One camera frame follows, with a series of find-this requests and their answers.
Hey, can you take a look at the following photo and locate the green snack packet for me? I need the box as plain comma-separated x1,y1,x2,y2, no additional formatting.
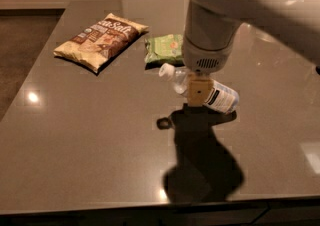
145,34,183,65

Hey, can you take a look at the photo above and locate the clear plastic water bottle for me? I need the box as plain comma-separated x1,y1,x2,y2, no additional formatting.
159,63,239,114

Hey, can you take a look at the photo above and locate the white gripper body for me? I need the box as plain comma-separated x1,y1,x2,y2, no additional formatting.
182,37,233,74

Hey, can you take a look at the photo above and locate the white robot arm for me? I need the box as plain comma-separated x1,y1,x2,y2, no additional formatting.
182,0,320,107

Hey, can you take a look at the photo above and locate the brown sea salt snack bag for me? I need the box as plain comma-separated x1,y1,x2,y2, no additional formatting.
53,13,148,74

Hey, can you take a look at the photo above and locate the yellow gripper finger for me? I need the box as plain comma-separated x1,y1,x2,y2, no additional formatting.
187,72,213,107

